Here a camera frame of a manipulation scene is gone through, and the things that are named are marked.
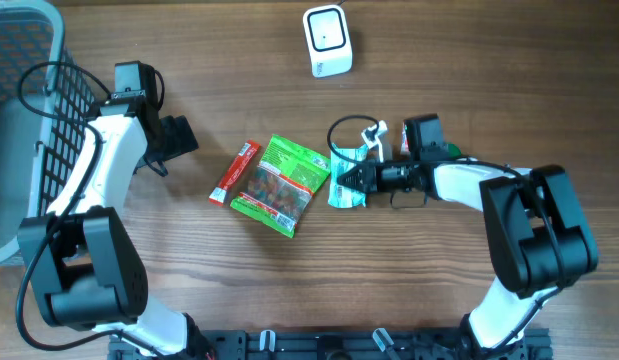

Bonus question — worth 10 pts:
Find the mint wet wipes packet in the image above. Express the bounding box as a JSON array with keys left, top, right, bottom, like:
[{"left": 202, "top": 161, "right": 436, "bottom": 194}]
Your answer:
[{"left": 328, "top": 145, "right": 368, "bottom": 209}]

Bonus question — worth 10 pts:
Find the white barcode scanner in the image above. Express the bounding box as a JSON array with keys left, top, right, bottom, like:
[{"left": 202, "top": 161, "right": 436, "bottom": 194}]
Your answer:
[{"left": 303, "top": 4, "right": 353, "bottom": 78}]

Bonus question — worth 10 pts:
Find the red small carton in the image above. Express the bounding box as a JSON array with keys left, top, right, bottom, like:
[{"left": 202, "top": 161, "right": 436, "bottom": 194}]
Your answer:
[{"left": 400, "top": 124, "right": 410, "bottom": 155}]

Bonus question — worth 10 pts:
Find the grey plastic mesh basket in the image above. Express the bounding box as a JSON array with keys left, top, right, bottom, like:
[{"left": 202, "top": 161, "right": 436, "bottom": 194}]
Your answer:
[{"left": 0, "top": 1, "right": 95, "bottom": 266}]

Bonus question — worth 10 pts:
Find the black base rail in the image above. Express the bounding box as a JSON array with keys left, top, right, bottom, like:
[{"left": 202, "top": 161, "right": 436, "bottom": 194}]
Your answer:
[{"left": 107, "top": 328, "right": 554, "bottom": 360}]

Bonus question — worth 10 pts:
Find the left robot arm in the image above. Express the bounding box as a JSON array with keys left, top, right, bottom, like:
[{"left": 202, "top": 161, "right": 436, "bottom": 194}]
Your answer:
[{"left": 15, "top": 61, "right": 216, "bottom": 359}]

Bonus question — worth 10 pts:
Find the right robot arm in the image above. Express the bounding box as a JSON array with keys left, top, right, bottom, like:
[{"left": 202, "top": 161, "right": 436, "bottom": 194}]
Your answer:
[{"left": 336, "top": 114, "right": 599, "bottom": 359}]

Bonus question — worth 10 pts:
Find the red stick sachet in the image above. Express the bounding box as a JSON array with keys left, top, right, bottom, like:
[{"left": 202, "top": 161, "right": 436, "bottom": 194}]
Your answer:
[{"left": 208, "top": 140, "right": 261, "bottom": 206}]

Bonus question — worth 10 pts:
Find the green-lidded jar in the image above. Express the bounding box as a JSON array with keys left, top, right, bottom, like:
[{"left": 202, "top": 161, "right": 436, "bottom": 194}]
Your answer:
[{"left": 447, "top": 143, "right": 462, "bottom": 157}]

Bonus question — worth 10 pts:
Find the green candy bag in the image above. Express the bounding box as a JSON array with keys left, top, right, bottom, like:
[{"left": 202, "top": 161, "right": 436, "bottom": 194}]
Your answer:
[{"left": 230, "top": 134, "right": 330, "bottom": 238}]

